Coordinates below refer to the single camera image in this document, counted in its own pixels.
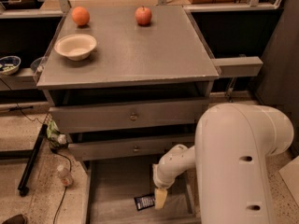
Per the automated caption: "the clear plastic container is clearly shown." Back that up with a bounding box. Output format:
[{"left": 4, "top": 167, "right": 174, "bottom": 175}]
[{"left": 30, "top": 57, "right": 48, "bottom": 83}]

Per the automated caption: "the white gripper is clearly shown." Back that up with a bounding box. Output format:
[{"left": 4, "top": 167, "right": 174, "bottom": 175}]
[{"left": 152, "top": 164, "right": 176, "bottom": 210}]

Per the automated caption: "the brass top drawer knob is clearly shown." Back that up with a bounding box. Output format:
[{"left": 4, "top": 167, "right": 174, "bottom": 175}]
[{"left": 130, "top": 113, "right": 138, "bottom": 121}]

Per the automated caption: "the grey middle drawer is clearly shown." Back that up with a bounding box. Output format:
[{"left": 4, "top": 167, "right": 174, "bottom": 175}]
[{"left": 69, "top": 133, "right": 194, "bottom": 161}]

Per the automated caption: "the clear plastic bottle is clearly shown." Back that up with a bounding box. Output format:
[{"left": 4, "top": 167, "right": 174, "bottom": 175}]
[{"left": 57, "top": 165, "right": 73, "bottom": 187}]

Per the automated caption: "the green white bottle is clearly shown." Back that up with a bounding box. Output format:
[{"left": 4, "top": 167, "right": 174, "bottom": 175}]
[{"left": 47, "top": 120, "right": 67, "bottom": 147}]

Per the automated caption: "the grey top drawer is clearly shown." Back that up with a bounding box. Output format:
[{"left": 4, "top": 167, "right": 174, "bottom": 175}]
[{"left": 50, "top": 98, "right": 208, "bottom": 133}]

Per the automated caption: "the dark blue rxbar wrapper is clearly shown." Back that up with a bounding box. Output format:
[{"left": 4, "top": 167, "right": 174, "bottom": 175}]
[{"left": 134, "top": 193, "right": 155, "bottom": 211}]

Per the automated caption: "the grey drawer cabinet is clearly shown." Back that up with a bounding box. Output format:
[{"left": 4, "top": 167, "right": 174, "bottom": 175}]
[{"left": 36, "top": 5, "right": 220, "bottom": 224}]

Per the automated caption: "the grey bottom drawer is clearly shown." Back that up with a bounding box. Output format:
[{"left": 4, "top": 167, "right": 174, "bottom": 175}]
[{"left": 83, "top": 155, "right": 201, "bottom": 224}]

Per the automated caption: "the black stand leg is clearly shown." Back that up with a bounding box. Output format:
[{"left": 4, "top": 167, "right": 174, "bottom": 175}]
[{"left": 18, "top": 124, "right": 48, "bottom": 197}]

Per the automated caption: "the white bowl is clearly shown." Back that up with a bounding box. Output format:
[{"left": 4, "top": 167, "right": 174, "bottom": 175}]
[{"left": 54, "top": 34, "right": 97, "bottom": 61}]

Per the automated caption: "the dark shoe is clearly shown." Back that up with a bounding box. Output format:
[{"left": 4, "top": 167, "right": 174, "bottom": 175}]
[{"left": 2, "top": 214, "right": 27, "bottom": 224}]

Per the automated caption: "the grey drawer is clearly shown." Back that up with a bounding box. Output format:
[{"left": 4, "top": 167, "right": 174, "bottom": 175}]
[
  {"left": 69, "top": 133, "right": 194, "bottom": 161},
  {"left": 83, "top": 155, "right": 201, "bottom": 224},
  {"left": 50, "top": 98, "right": 208, "bottom": 133}
]

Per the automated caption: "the blue patterned bowl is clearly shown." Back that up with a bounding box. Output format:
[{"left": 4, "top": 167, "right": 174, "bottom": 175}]
[{"left": 0, "top": 56, "right": 21, "bottom": 75}]

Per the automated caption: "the red apple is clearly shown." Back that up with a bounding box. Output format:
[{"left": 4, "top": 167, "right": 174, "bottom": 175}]
[{"left": 135, "top": 7, "right": 152, "bottom": 26}]

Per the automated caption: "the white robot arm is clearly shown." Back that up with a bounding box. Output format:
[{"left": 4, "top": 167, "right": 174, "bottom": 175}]
[{"left": 153, "top": 103, "right": 294, "bottom": 224}]

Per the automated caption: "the black floor cable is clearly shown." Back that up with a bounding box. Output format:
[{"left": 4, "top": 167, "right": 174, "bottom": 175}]
[{"left": 0, "top": 77, "right": 73, "bottom": 224}]

